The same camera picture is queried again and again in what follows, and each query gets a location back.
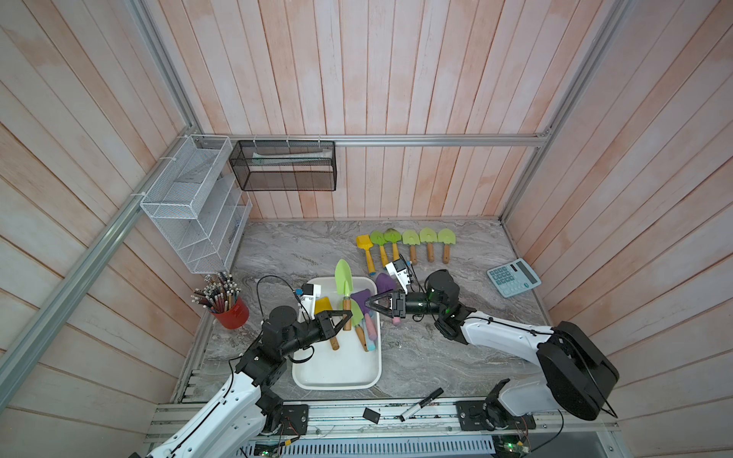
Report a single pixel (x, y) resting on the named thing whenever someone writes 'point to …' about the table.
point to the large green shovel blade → (344, 281)
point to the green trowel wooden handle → (358, 315)
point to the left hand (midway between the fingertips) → (350, 320)
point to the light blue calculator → (514, 277)
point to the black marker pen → (423, 404)
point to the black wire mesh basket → (285, 165)
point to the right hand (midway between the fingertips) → (368, 305)
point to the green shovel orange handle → (394, 237)
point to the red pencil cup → (237, 317)
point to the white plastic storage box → (349, 367)
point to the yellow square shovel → (365, 241)
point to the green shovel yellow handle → (378, 237)
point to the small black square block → (371, 415)
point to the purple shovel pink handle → (361, 298)
